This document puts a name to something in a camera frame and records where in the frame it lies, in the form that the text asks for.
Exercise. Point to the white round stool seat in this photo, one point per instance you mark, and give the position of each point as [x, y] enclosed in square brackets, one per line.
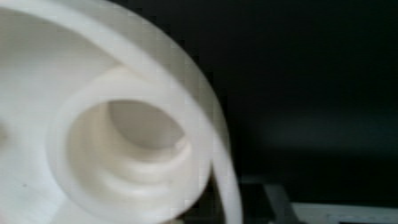
[114, 141]

